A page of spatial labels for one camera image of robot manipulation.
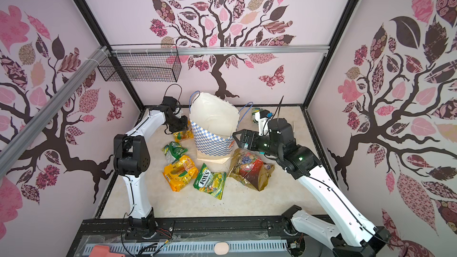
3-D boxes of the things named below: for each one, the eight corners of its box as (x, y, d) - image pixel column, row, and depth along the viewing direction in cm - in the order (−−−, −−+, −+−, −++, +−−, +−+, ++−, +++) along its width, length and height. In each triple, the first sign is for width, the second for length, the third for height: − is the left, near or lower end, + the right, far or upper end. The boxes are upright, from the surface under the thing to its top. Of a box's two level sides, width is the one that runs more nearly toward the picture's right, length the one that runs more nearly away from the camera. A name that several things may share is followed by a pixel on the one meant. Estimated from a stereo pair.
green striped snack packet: (159, 156, 97) (157, 152, 93) (173, 143, 102) (171, 138, 99) (175, 167, 92) (172, 163, 89) (188, 152, 98) (186, 148, 94)
